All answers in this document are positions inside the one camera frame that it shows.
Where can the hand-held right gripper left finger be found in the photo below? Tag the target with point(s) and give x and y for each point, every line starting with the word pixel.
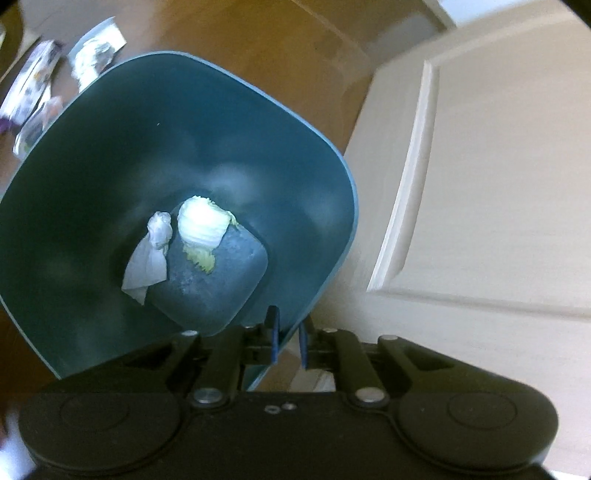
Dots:
pixel 273 339

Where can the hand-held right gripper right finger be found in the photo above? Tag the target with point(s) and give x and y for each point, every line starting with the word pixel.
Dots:
pixel 303 345

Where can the teal plastic trash bin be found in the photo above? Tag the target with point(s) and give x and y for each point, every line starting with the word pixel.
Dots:
pixel 115 161

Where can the purple and white snack wrapper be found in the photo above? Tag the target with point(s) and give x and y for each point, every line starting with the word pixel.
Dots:
pixel 32 81

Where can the crumpled white tissue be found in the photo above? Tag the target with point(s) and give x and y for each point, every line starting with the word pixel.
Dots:
pixel 147 267

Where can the beige panel door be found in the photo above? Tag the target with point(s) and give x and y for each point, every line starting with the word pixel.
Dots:
pixel 498 161

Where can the crumpled clear plastic wrapper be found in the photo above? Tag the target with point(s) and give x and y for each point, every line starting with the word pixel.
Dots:
pixel 39 127

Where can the grey wrapper with white lump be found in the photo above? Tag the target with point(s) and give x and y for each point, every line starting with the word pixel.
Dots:
pixel 94 55

